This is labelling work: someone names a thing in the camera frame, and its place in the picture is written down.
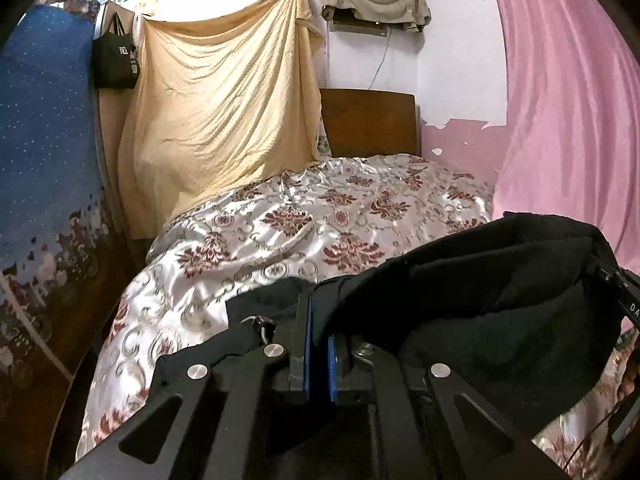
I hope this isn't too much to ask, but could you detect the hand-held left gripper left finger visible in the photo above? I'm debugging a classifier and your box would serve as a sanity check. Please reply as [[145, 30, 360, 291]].
[[60, 292, 313, 480]]

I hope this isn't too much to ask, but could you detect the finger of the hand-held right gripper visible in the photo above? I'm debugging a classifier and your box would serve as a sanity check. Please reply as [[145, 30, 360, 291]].
[[589, 254, 625, 293]]

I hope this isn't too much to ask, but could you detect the floral satin bedspread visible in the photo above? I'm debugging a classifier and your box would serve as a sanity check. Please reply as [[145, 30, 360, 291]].
[[75, 152, 623, 480]]

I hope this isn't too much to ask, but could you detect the wooden headboard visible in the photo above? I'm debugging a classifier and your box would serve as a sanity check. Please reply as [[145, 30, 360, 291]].
[[319, 88, 421, 159]]

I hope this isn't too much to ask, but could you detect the blue fabric wardrobe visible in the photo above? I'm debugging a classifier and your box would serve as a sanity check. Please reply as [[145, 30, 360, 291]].
[[0, 0, 133, 461]]

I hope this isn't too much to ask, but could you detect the yellow hanging sheet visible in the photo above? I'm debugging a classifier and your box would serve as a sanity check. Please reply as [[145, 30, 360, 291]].
[[117, 0, 326, 241]]

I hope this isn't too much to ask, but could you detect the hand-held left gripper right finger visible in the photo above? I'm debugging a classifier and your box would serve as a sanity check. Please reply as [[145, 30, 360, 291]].
[[327, 335, 571, 480]]

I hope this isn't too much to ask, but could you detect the black tote bag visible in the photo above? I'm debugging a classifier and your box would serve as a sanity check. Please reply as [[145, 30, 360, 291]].
[[92, 12, 139, 90]]

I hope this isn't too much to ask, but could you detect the pink curtain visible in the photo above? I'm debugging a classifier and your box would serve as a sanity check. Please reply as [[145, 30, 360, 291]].
[[485, 0, 640, 281]]

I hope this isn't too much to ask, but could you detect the white wall box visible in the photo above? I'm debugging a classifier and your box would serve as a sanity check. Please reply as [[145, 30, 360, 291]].
[[330, 19, 392, 39]]

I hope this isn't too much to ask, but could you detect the thin wall cable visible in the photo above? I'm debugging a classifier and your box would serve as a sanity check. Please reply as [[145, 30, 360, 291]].
[[369, 35, 392, 92]]

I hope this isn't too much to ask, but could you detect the black jacket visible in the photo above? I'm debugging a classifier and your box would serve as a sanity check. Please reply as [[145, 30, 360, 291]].
[[150, 212, 626, 441]]

